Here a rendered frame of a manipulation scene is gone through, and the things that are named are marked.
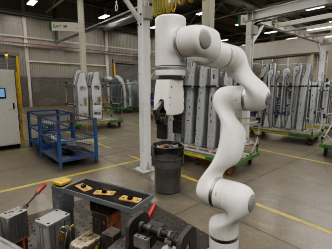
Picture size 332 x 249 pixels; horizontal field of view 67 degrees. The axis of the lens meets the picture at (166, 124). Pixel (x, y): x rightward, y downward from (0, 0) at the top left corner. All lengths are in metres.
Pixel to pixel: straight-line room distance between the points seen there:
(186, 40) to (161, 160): 3.05
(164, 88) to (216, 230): 0.62
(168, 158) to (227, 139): 2.62
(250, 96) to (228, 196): 0.38
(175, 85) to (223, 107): 0.39
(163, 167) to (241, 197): 2.75
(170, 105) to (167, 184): 3.12
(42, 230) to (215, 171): 0.66
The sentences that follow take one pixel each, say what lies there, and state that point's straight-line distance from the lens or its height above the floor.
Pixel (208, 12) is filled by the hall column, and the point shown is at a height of 3.86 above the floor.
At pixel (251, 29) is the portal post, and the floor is 3.04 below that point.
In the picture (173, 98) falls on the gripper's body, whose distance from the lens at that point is 0.67.
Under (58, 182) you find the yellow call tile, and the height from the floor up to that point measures 1.16.
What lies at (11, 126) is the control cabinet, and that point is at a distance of 7.45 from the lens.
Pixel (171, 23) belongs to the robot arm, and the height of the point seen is 1.74.
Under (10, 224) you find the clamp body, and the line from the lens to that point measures 1.25.
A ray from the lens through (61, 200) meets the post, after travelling 1.23.
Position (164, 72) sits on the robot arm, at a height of 1.61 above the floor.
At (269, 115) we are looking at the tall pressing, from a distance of 8.50.
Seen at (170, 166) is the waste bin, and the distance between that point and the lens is 3.63.
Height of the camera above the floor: 1.58
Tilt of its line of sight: 9 degrees down
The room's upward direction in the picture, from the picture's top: straight up
